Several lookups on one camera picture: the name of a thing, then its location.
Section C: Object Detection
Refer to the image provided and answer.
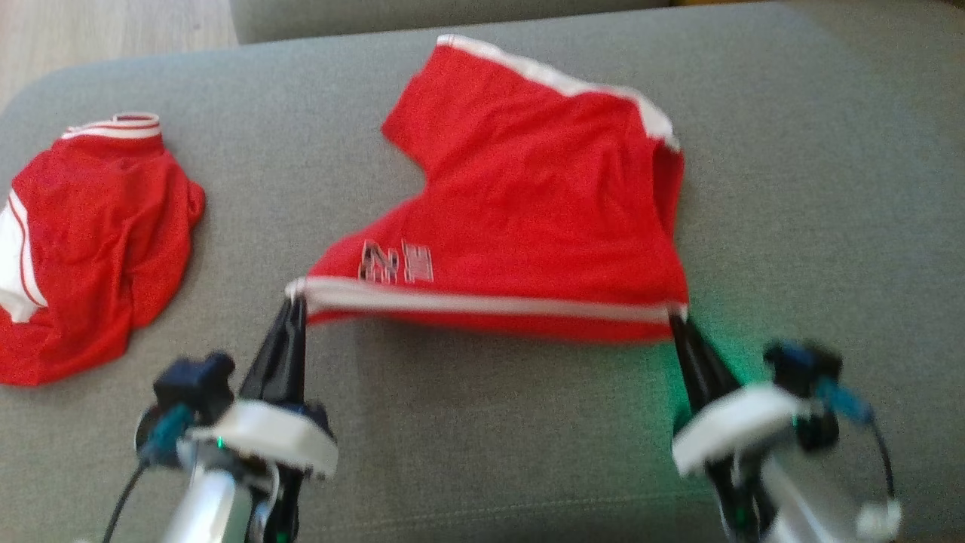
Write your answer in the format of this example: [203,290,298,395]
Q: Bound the grey fabric sofa seat cushion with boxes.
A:
[230,0,672,44]

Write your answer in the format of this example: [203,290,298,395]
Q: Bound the red basketball jersey number 23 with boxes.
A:
[0,112,207,387]

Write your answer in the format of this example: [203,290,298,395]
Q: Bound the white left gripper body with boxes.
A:
[192,398,340,543]

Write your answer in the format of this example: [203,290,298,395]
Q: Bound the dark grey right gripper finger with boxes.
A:
[682,315,745,406]
[668,314,718,417]

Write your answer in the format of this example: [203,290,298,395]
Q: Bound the white right cable tag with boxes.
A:
[856,499,903,541]

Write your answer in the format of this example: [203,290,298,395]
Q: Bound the large grey fabric sofa cushion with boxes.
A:
[0,0,965,543]

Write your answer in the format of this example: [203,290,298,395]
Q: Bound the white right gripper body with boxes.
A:
[671,383,813,541]

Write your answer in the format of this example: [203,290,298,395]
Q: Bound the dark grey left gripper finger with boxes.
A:
[240,298,291,408]
[275,296,308,412]

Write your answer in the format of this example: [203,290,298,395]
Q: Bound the red shorts with white stripe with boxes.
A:
[286,34,691,344]

